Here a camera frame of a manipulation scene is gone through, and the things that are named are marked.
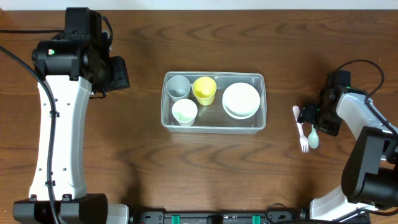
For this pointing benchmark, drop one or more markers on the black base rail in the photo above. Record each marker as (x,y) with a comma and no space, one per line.
(275,214)

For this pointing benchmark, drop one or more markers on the white plastic bowl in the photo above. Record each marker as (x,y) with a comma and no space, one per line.
(241,100)

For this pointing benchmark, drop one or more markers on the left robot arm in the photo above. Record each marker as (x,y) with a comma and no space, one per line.
(71,68)

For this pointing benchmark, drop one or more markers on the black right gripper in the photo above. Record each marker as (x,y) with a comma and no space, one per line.
(314,116)

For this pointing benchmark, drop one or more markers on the pink plastic fork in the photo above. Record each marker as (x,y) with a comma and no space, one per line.
(302,138)

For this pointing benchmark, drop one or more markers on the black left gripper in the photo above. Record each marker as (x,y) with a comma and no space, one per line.
(117,73)

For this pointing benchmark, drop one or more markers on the clear plastic container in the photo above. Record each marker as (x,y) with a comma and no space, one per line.
(213,118)

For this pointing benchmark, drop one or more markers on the grey plastic cup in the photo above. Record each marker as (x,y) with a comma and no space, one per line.
(178,87)

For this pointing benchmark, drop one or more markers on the white plastic cup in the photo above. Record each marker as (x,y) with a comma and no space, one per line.
(185,112)

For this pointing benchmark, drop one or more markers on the mint green plastic spoon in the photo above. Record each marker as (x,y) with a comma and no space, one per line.
(313,139)

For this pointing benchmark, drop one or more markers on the yellow plastic cup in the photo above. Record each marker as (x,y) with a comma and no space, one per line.
(204,89)

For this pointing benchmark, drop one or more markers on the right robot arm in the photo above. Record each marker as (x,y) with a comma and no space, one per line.
(365,185)

